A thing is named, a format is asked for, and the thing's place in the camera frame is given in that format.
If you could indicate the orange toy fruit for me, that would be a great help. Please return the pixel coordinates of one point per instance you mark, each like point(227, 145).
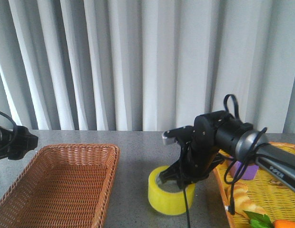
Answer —
point(283, 223)

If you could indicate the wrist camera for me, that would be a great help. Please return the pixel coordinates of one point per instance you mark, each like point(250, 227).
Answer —
point(180, 135)

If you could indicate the grey pleated curtain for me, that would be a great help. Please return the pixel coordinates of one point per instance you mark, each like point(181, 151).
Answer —
point(146, 65)

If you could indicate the yellow packing tape roll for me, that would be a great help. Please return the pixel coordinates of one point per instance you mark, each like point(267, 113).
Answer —
point(167, 198)

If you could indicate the green toy leaves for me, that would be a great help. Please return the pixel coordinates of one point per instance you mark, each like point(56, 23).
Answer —
point(259, 220)

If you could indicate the purple cube block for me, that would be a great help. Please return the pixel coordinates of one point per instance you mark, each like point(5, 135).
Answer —
point(249, 174)

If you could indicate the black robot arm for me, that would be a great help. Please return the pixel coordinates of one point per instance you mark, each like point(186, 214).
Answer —
point(252, 146)

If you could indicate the toy bread croissant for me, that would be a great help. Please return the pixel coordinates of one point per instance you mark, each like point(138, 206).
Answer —
point(243, 202)

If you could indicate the yellow wicker basket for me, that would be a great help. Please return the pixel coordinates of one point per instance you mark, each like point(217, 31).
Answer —
point(278, 201)

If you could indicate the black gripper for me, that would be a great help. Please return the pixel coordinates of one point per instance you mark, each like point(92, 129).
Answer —
point(209, 136)
point(16, 143)

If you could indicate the brown wicker basket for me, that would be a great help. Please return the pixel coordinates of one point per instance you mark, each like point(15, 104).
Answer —
point(63, 186)

